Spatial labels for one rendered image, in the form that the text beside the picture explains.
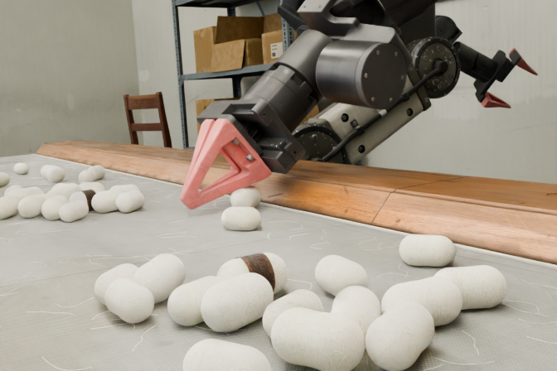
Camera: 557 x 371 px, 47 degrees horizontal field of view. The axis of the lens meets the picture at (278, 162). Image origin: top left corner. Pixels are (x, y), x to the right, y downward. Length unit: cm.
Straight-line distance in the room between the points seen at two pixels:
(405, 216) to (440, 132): 249
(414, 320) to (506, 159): 253
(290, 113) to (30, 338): 34
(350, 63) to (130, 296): 31
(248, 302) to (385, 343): 7
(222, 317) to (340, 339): 7
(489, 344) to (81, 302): 21
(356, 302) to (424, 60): 91
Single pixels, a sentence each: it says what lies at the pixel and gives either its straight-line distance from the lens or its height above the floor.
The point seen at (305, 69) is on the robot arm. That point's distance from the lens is 60.
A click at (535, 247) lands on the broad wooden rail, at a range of 40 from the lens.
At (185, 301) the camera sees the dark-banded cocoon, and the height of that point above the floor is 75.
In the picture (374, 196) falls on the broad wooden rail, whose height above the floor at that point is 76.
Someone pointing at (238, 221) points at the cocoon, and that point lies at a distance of 49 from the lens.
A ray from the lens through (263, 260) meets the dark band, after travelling 33.
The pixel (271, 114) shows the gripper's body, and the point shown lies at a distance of 55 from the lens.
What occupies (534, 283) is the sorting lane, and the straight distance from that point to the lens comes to 35.
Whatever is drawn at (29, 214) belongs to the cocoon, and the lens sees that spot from 65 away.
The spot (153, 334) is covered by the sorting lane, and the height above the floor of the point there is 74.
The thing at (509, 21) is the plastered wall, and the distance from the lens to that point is 274.
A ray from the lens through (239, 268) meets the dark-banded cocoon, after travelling 32.
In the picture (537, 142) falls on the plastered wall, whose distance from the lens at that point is 268.
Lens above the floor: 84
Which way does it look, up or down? 6 degrees down
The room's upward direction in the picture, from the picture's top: 4 degrees counter-clockwise
